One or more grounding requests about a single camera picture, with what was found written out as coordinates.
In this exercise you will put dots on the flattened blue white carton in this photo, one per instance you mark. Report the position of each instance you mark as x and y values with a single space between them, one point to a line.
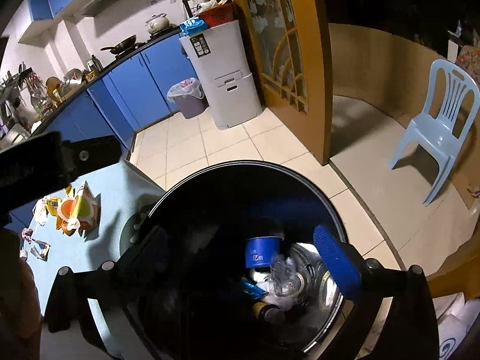
39 250

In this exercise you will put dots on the light blue plastic chair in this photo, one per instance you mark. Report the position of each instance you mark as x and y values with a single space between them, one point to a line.
442 120

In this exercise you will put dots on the orange and white packet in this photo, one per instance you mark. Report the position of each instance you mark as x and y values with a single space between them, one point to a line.
78 204

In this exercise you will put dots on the yellow crumpled wrapper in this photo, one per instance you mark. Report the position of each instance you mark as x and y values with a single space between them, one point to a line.
45 209

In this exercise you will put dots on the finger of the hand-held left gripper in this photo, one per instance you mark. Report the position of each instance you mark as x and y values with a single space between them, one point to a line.
93 154

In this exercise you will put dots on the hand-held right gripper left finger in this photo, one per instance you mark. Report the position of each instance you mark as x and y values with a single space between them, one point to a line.
146 255

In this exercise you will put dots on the white storage cabinet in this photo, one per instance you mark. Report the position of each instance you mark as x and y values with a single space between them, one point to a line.
225 82

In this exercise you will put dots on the blue foil wrapper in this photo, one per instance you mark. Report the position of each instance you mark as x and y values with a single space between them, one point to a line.
251 289

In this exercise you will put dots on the wooden glass door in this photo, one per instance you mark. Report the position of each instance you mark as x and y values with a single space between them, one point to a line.
315 63

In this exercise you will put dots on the brown glass bottle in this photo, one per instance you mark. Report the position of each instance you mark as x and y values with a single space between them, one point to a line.
266 309

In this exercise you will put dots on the pink crumpled wrapper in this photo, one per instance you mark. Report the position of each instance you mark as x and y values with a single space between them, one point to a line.
26 234

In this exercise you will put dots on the steel pot lid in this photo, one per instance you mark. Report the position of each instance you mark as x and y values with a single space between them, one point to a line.
71 79

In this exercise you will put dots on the blue paper cup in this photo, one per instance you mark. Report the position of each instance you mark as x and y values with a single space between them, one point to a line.
262 251

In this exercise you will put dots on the round wooden cutting board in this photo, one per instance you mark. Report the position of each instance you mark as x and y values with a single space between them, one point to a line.
52 85

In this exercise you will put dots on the blue lower cabinets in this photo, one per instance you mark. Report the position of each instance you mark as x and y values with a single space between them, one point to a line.
123 86

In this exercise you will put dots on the person's left forearm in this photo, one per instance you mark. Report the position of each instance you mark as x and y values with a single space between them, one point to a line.
26 300

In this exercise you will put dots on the clear plastic cup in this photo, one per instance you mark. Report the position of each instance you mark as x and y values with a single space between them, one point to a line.
283 273

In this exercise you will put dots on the blue snack packet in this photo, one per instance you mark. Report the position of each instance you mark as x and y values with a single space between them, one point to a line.
193 25

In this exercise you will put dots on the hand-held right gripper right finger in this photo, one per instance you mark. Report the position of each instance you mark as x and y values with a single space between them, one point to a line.
333 258

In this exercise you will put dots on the black round bin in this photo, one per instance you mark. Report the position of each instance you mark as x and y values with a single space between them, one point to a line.
232 195

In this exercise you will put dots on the white printed bag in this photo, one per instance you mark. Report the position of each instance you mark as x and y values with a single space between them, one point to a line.
453 318

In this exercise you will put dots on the red plastic basket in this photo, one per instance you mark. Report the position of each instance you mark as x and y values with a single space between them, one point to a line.
217 15

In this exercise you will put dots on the black wok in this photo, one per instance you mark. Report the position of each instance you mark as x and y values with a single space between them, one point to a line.
120 45

